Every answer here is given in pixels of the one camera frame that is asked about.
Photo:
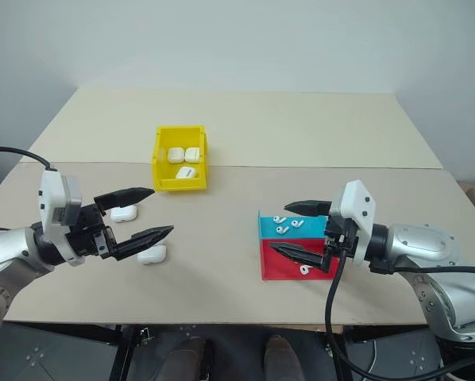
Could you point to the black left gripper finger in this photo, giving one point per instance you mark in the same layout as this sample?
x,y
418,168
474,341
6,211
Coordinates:
x,y
126,196
142,240

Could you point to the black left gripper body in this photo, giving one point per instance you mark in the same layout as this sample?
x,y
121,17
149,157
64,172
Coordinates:
x,y
87,238

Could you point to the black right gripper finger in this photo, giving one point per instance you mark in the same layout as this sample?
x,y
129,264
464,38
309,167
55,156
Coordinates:
x,y
301,256
309,208

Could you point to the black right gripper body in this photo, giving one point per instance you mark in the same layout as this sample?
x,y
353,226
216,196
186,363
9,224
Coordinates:
x,y
340,238

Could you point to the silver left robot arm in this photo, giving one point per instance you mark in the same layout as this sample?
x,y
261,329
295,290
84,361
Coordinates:
x,y
7,246

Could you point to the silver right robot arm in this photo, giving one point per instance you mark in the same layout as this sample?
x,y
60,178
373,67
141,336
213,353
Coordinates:
x,y
420,242

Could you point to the yellow plastic bin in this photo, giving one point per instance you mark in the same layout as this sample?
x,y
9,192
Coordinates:
x,y
182,185

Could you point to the blue tray with earbuds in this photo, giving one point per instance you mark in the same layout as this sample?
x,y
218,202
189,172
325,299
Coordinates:
x,y
281,268

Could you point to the dark brown rounded shape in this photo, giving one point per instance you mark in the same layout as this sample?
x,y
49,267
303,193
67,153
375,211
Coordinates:
x,y
188,359

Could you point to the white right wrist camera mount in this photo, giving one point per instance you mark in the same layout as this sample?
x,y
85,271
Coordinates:
x,y
356,210

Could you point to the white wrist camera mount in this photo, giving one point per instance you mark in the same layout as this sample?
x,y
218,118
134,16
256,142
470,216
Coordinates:
x,y
356,210
55,198

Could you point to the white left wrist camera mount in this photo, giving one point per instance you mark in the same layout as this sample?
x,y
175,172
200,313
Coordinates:
x,y
55,198

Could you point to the black metal stand frame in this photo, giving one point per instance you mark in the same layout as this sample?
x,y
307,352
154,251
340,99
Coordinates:
x,y
124,353

